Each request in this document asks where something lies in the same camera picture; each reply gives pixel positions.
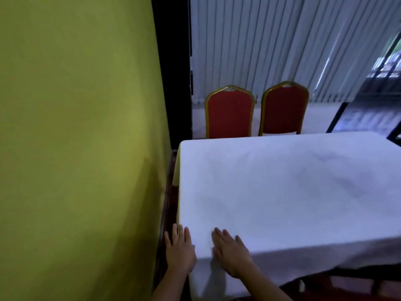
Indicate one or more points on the person's right hand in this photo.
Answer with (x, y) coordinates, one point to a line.
(231, 255)

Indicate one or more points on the person's left hand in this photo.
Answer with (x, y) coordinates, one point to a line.
(180, 255)

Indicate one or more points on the person's right thumb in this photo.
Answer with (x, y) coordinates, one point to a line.
(215, 252)

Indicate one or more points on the person's left middle finger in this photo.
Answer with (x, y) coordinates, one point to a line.
(181, 234)

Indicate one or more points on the person's right middle finger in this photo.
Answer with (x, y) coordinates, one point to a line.
(228, 236)

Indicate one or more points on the person's left little finger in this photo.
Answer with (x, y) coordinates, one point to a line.
(168, 239)

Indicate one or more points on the person's left forearm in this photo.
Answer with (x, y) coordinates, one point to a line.
(170, 286)

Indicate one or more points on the person's right forearm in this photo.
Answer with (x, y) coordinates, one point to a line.
(264, 286)

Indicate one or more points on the yellow under tablecloth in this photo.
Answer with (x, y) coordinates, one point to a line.
(176, 167)

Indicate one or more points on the white tablecloth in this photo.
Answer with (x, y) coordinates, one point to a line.
(282, 191)

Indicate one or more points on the dark chair with red seat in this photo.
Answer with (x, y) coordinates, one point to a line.
(344, 286)

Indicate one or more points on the grey vertical blinds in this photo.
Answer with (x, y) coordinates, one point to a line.
(266, 43)

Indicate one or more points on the red chair with gold frame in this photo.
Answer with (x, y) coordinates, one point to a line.
(229, 114)
(283, 111)

